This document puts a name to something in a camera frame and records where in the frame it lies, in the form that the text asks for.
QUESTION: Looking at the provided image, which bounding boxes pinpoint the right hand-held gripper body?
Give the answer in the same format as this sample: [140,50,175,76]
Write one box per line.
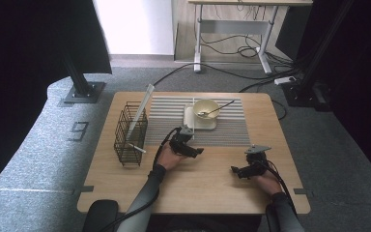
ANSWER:
[241,144,272,180]

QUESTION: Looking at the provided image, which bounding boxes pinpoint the person's right hand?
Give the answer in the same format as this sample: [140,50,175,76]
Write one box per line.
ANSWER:
[253,173,283,197]

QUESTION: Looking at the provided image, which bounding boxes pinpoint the metal spoon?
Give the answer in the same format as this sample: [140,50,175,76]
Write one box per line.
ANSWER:
[197,100,236,118]

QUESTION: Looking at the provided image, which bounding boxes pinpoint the black curtain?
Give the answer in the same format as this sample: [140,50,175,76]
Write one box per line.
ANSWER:
[0,0,113,201]
[274,0,371,188]

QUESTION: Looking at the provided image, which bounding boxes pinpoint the white-legged desk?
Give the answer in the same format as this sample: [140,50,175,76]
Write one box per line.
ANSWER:
[186,0,314,75]

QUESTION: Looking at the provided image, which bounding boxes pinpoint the person's left hand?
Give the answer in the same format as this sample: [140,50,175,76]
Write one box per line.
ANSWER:
[157,141,188,171]

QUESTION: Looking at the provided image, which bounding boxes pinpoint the thin black looped cable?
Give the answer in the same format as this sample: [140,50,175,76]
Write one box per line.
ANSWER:
[271,99,288,121]

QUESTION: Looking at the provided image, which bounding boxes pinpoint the black wire basket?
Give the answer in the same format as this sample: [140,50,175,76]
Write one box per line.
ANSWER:
[113,101,149,167]

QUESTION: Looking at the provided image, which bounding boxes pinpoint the long white flat stick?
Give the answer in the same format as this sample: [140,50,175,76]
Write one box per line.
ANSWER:
[126,83,156,140]

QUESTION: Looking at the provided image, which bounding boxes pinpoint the long black floor cable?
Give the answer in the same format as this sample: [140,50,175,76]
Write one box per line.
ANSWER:
[153,62,300,88]

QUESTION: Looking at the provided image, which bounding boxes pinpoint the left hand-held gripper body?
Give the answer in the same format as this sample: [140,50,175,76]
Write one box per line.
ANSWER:
[168,125,197,158]

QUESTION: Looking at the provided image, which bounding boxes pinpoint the cream bowl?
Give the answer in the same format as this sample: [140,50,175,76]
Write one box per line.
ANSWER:
[192,99,221,125]

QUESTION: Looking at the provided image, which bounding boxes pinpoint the grey tape strip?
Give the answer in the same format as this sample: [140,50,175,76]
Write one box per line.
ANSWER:
[72,185,95,196]
[293,188,315,198]

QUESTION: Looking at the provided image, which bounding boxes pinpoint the black rounded pad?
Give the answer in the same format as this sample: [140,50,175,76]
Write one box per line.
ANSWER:
[81,199,120,232]

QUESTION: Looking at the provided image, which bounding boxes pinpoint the right hand-held gripper cable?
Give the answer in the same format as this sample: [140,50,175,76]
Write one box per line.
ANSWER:
[261,159,300,223]

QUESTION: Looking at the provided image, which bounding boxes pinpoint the bundle of black cables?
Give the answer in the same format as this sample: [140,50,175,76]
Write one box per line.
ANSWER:
[200,32,263,60]

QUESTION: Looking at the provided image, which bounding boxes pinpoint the left hand-held gripper cable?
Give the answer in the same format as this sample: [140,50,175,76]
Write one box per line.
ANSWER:
[98,126,182,232]

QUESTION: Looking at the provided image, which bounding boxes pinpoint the black metal stand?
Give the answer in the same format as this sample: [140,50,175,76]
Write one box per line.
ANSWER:
[60,52,107,104]
[282,0,356,112]

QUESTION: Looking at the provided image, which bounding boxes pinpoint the cream square plate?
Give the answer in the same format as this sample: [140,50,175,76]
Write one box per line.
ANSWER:
[183,103,218,131]

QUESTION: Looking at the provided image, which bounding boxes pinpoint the white power strip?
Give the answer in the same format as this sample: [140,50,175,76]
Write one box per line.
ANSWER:
[273,75,298,86]

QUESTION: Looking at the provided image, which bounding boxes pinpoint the hand-held gripper cable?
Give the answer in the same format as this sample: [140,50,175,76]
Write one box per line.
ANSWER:
[261,159,300,223]
[98,126,182,232]

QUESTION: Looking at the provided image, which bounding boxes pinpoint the grey striped placemat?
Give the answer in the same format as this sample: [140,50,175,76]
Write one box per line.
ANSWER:
[144,96,252,148]

